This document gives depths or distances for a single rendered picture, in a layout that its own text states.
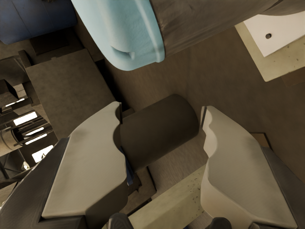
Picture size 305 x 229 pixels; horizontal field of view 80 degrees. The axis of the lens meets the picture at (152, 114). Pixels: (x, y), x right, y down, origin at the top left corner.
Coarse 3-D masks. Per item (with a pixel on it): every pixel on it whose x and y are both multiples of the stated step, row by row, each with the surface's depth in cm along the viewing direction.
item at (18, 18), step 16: (0, 0) 187; (16, 0) 192; (32, 0) 198; (64, 0) 211; (0, 16) 190; (16, 16) 196; (32, 16) 203; (48, 16) 211; (64, 16) 220; (0, 32) 198; (16, 32) 206; (32, 32) 217; (48, 32) 232
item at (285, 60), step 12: (240, 24) 35; (240, 36) 36; (252, 48) 35; (288, 48) 30; (300, 48) 28; (264, 60) 34; (276, 60) 32; (288, 60) 31; (300, 60) 29; (264, 72) 35; (276, 72) 33; (288, 72) 32
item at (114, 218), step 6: (114, 216) 6; (120, 216) 6; (126, 216) 6; (114, 222) 5; (120, 222) 5; (126, 222) 5; (216, 222) 6; (222, 222) 6; (228, 222) 6; (108, 228) 5; (114, 228) 5; (120, 228) 5; (126, 228) 5; (132, 228) 5; (210, 228) 5; (216, 228) 5; (222, 228) 5; (228, 228) 5
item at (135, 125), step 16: (176, 96) 91; (144, 112) 85; (160, 112) 84; (176, 112) 84; (192, 112) 86; (128, 128) 79; (144, 128) 79; (160, 128) 80; (176, 128) 83; (192, 128) 87; (128, 144) 76; (144, 144) 78; (160, 144) 81; (176, 144) 86; (128, 160) 75; (144, 160) 79; (128, 176) 74
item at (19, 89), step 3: (21, 84) 354; (15, 87) 356; (18, 87) 362; (21, 87) 369; (18, 90) 377; (21, 90) 385; (24, 90) 392; (18, 93) 391; (21, 93) 400; (24, 93) 407; (18, 96) 409; (21, 96) 418
